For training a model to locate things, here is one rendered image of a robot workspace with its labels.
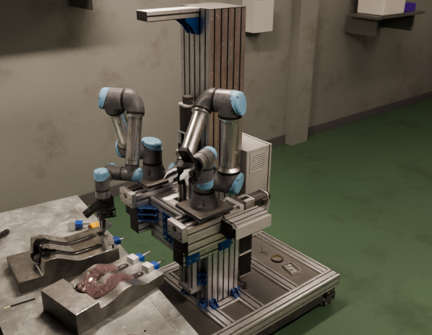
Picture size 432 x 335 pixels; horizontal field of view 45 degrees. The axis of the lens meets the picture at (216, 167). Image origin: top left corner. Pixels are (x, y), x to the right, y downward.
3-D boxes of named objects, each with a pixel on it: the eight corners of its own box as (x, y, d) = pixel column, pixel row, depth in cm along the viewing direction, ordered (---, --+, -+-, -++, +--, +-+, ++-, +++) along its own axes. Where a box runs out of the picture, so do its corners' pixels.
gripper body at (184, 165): (192, 185, 217) (205, 175, 227) (189, 166, 214) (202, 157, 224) (176, 185, 220) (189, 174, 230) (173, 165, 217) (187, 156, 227)
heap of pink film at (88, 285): (114, 265, 256) (113, 252, 253) (138, 279, 246) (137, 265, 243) (70, 289, 238) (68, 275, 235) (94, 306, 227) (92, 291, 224)
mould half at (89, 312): (128, 263, 269) (127, 244, 264) (163, 282, 253) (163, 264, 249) (43, 310, 234) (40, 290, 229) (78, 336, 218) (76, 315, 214)
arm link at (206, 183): (195, 181, 247) (195, 160, 243) (216, 186, 243) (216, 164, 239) (187, 188, 241) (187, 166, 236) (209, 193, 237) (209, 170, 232)
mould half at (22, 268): (102, 240, 289) (100, 219, 284) (119, 262, 269) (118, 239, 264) (8, 266, 265) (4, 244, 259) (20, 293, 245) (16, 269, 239)
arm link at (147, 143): (159, 165, 303) (158, 143, 297) (137, 163, 305) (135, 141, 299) (165, 157, 314) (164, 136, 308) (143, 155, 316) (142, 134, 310)
